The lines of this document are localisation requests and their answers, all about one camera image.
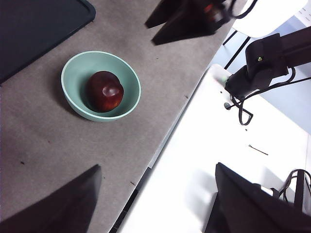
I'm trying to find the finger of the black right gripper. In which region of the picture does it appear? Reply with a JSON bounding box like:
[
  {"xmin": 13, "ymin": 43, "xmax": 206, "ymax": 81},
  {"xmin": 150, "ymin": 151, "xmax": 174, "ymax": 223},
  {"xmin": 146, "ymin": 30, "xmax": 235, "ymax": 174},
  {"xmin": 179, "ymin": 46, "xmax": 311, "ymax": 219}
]
[
  {"xmin": 145, "ymin": 0, "xmax": 187, "ymax": 29},
  {"xmin": 152, "ymin": 0, "xmax": 227, "ymax": 46}
]

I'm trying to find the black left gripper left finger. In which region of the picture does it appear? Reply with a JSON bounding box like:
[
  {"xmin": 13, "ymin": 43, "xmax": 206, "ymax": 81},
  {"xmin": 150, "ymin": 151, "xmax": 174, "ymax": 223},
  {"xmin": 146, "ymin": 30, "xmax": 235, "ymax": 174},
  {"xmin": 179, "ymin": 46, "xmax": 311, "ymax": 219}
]
[{"xmin": 0, "ymin": 164, "xmax": 102, "ymax": 233}]

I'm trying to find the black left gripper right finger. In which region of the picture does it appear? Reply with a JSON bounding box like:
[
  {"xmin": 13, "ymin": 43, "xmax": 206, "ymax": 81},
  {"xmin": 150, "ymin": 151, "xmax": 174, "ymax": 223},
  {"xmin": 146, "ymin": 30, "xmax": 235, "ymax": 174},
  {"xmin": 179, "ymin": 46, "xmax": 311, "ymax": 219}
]
[{"xmin": 204, "ymin": 162, "xmax": 311, "ymax": 233}]

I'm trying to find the dark red plum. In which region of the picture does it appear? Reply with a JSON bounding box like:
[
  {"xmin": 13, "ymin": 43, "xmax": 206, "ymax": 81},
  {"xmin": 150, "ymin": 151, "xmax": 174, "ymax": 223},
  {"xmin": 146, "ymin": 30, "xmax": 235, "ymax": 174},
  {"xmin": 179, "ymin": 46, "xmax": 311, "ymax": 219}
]
[{"xmin": 86, "ymin": 70, "xmax": 125, "ymax": 113}]

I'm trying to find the teal ribbed bowl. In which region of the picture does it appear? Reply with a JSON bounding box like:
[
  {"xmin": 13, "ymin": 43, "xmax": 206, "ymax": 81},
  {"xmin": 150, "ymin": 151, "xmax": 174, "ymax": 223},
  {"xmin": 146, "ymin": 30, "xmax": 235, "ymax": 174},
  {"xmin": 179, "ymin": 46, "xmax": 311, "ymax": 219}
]
[{"xmin": 60, "ymin": 50, "xmax": 142, "ymax": 122}]

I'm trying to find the white chair with black legs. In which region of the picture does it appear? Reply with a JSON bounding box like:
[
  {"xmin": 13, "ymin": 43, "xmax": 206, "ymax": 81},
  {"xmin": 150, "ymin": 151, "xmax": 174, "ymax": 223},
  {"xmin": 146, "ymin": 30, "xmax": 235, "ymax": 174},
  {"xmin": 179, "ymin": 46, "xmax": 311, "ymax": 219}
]
[{"xmin": 223, "ymin": 0, "xmax": 311, "ymax": 71}]

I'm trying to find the black rectangular tray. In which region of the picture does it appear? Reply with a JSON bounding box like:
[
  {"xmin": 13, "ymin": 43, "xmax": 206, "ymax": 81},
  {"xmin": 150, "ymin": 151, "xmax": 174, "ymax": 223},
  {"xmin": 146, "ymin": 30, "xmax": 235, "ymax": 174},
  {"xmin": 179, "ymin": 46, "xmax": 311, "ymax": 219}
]
[{"xmin": 0, "ymin": 0, "xmax": 96, "ymax": 84}]

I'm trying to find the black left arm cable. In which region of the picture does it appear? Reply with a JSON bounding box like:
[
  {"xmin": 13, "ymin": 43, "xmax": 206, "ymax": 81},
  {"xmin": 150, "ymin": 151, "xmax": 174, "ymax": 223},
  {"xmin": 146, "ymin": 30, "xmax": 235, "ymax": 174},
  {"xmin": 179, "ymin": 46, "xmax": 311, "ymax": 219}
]
[{"xmin": 279, "ymin": 169, "xmax": 311, "ymax": 207}]

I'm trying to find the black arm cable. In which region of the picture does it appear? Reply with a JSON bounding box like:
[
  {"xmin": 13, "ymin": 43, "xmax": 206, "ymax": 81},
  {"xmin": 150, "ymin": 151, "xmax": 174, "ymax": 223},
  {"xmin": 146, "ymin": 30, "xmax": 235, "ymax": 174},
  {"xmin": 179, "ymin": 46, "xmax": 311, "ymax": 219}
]
[
  {"xmin": 229, "ymin": 67, "xmax": 311, "ymax": 126},
  {"xmin": 279, "ymin": 169, "xmax": 311, "ymax": 207}
]

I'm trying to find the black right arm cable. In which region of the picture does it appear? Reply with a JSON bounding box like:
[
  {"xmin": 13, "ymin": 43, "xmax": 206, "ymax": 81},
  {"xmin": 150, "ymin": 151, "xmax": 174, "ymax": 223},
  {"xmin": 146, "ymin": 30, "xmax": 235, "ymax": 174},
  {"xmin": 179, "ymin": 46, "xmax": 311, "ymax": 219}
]
[{"xmin": 229, "ymin": 67, "xmax": 311, "ymax": 126}]

